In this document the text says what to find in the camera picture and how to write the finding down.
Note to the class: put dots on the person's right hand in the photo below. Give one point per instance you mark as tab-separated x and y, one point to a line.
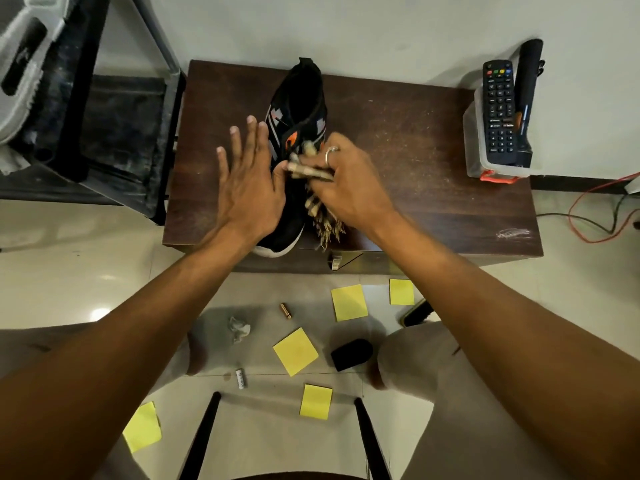
355	194

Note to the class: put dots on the person's left hand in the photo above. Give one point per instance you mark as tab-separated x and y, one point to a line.
247	194

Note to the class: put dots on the person's left little finger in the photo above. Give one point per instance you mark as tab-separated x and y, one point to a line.
223	164

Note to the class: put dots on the person's left middle finger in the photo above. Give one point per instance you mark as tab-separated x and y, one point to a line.
251	139

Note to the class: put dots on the person's left thumb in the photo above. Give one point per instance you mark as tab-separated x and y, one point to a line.
280	177

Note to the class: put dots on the person's right fingers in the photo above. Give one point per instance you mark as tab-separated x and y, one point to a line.
336	144

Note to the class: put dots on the wooden brush with beige bristles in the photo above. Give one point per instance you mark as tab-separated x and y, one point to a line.
302	169

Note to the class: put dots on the black sneaker with orange mark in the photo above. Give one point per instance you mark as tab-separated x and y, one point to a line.
297	102

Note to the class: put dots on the person's left forearm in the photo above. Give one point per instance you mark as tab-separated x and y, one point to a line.
125	354

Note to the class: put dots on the person's right forearm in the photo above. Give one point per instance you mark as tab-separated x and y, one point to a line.
510	344

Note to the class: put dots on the black metal rack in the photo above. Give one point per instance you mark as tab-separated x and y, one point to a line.
115	124

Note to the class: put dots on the gold battery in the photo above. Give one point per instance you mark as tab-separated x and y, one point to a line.
286	310

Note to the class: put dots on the clear plastic container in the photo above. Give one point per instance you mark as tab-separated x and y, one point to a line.
472	144

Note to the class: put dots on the yellow sticky note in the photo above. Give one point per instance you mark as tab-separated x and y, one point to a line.
349	302
142	427
295	351
401	292
316	402

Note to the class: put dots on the crumpled grey paper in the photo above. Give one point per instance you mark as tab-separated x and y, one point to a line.
239	328

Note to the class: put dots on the orange plastic piece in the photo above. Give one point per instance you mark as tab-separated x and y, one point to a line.
497	178

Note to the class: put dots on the black remote control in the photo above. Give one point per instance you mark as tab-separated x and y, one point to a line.
500	112

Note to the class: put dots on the black phone with yellow edge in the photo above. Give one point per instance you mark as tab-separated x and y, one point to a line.
417	314

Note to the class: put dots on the black foam pad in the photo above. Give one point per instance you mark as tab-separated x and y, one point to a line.
351	354

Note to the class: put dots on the black torch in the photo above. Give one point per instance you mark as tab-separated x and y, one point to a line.
527	79

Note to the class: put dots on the white battery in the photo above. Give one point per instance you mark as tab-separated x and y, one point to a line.
241	378

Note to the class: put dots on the white and grey plastic appliance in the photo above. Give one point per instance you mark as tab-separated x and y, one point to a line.
22	59

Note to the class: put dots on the black chair frame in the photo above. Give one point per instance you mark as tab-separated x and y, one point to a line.
200	439

